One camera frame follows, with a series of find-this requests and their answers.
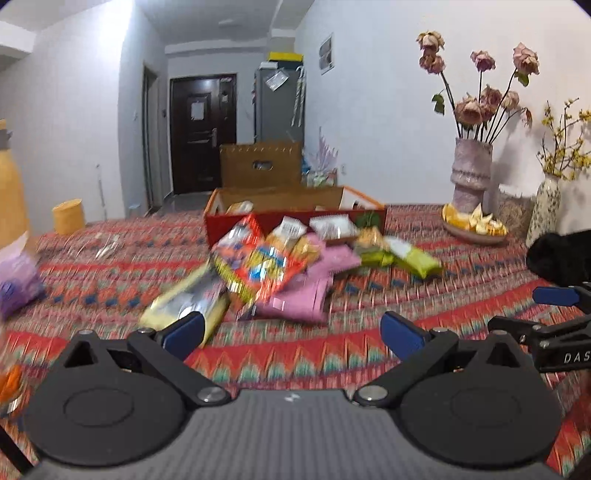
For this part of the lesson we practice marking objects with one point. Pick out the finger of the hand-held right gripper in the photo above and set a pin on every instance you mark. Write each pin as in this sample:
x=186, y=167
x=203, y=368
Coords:
x=517, y=328
x=556, y=295

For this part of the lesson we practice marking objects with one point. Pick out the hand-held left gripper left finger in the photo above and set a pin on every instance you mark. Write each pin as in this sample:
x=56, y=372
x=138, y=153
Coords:
x=184, y=330

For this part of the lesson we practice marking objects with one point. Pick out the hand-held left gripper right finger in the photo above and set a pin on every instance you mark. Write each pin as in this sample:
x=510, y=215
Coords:
x=402, y=334

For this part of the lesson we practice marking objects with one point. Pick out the pale yellow snack packet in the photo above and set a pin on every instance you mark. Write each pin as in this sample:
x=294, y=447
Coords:
x=184, y=297

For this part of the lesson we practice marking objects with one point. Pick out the light green snack packet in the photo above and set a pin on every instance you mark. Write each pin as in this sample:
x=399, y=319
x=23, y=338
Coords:
x=418, y=263
x=374, y=257

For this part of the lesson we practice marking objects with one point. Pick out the red colourful chips bag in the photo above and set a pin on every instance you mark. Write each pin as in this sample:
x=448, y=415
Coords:
x=258, y=265

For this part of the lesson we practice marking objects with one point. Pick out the pink snack packet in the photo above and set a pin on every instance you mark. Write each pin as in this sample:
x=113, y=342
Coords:
x=295, y=300
x=334, y=261

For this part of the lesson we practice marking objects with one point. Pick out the pile of small snack packets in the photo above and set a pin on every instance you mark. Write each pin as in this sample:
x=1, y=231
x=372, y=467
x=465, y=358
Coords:
x=330, y=226

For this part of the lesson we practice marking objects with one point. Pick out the red cardboard box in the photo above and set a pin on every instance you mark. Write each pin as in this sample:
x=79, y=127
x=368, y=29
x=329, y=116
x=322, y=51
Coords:
x=277, y=198

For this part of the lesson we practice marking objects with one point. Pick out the black garment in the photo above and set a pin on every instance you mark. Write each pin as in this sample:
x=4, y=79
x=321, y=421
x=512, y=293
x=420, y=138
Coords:
x=561, y=261

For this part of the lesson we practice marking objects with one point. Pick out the red patterned tablecloth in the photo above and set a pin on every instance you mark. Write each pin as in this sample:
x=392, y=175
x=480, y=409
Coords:
x=346, y=314

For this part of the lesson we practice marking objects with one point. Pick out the white floral vase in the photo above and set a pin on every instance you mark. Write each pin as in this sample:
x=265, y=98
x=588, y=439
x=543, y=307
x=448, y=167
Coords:
x=544, y=212

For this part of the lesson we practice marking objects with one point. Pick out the bowl of chips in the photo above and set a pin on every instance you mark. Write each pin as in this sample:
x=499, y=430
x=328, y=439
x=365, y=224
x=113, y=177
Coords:
x=466, y=236

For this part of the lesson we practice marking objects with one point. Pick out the yellow flower branches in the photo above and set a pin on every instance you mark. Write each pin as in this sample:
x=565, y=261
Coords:
x=568, y=152

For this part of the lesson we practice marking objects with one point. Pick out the pink ribbed vase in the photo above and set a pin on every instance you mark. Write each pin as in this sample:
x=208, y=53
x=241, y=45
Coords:
x=471, y=175

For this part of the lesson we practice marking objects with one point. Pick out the yellow cup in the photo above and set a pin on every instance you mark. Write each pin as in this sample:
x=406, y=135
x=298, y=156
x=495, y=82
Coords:
x=69, y=217

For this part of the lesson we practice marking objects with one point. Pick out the purple tissue pack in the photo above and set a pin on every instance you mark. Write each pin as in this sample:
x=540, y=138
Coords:
x=18, y=286

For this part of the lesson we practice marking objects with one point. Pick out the dark entrance door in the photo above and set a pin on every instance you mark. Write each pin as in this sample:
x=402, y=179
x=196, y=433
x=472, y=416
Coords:
x=203, y=134

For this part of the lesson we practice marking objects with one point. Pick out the dried pink rose bouquet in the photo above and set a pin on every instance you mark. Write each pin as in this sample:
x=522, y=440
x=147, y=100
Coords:
x=471, y=108

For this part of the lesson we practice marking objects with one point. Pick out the yellow thermos jug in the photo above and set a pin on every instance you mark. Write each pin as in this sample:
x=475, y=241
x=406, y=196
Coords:
x=11, y=194

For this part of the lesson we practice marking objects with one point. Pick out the grey refrigerator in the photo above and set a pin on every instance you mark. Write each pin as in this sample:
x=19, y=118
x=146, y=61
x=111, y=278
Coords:
x=277, y=115

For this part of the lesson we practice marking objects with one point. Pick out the white hanging umbrellas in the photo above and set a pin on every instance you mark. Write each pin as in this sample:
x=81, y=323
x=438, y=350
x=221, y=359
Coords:
x=299, y=94

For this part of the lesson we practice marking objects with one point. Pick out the clear plastic bag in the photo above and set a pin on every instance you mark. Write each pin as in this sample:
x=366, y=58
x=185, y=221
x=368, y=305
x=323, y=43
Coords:
x=275, y=80

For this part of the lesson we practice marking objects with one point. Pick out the yellow and black box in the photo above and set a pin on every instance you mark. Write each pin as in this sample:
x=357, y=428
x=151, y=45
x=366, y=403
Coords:
x=286, y=56

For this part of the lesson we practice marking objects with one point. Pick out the wall panel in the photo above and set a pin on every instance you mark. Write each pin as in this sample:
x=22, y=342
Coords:
x=326, y=53

